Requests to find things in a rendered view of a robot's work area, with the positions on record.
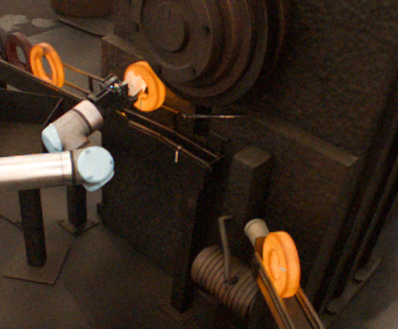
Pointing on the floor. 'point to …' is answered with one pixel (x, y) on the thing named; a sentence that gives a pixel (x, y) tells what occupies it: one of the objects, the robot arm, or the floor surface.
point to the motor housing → (238, 296)
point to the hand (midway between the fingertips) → (144, 81)
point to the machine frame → (289, 146)
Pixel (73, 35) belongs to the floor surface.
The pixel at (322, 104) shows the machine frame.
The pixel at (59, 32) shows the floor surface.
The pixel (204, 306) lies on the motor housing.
